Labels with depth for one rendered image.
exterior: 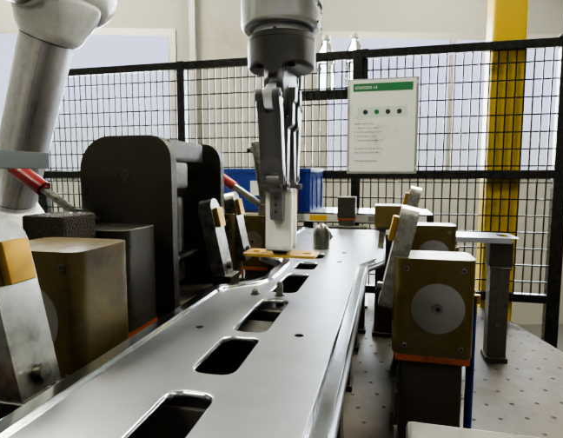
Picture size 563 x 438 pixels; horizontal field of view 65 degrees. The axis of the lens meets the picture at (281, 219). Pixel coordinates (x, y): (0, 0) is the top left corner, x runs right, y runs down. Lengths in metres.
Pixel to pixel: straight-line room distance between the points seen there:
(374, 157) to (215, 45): 2.04
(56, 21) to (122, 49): 2.43
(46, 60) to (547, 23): 3.47
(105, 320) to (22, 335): 0.08
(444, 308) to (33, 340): 0.41
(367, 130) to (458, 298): 1.03
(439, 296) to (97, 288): 0.36
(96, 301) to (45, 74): 0.69
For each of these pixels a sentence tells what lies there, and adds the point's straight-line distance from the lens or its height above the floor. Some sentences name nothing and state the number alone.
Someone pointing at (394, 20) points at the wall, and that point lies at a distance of 3.49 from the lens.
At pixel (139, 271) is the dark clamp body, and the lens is 0.53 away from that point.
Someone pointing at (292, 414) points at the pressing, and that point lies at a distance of 0.28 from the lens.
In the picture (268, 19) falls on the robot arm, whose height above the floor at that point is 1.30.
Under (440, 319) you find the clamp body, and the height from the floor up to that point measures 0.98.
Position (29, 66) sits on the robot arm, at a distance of 1.02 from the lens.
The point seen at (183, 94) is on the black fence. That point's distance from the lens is 1.69.
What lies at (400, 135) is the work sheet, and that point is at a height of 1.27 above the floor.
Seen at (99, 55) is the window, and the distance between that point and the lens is 3.45.
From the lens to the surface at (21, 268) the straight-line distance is 0.35.
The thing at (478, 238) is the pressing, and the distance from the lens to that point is 1.09.
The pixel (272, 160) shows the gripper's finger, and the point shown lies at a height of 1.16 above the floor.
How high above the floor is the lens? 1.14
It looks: 6 degrees down
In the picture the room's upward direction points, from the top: straight up
